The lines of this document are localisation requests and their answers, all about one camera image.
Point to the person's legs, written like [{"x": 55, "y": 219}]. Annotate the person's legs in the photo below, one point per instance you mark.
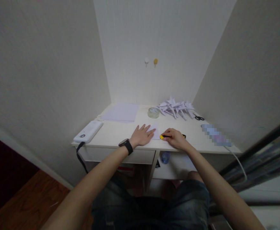
[{"x": 151, "y": 208}]

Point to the white power bank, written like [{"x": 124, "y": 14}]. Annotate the white power bank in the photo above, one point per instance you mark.
[{"x": 88, "y": 131}]

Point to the pile of folded paper shapes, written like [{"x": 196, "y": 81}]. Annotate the pile of folded paper shapes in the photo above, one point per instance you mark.
[{"x": 175, "y": 107}]

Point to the clear tape roll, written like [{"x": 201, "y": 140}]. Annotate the clear tape roll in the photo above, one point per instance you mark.
[{"x": 154, "y": 113}]

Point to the white paper sheet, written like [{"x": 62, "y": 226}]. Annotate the white paper sheet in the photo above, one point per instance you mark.
[{"x": 157, "y": 131}]

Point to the person's left hand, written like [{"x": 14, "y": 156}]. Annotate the person's left hand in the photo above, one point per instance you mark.
[{"x": 142, "y": 137}]

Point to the red white box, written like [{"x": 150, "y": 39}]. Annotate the red white box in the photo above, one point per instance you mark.
[{"x": 125, "y": 169}]

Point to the black scissors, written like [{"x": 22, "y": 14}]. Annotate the black scissors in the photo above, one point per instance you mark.
[{"x": 199, "y": 118}]

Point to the clear plastic bottle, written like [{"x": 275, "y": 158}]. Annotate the clear plastic bottle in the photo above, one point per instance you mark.
[{"x": 165, "y": 157}]

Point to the golden wall hook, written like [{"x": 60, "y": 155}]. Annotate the golden wall hook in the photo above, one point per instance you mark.
[{"x": 155, "y": 62}]

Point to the white wooden desk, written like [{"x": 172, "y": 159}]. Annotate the white wooden desk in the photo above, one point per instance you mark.
[{"x": 120, "y": 143}]

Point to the stack of white paper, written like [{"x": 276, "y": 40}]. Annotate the stack of white paper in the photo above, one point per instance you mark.
[{"x": 121, "y": 112}]

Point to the dark metal frame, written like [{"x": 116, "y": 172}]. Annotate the dark metal frame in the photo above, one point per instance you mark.
[{"x": 257, "y": 153}]

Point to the person's right hand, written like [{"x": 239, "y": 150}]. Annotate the person's right hand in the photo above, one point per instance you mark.
[{"x": 177, "y": 140}]

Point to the yellow black utility knife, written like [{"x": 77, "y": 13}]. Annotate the yellow black utility knife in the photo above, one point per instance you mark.
[{"x": 162, "y": 137}]

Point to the white wall hook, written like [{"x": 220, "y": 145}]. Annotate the white wall hook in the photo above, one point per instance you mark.
[{"x": 146, "y": 61}]

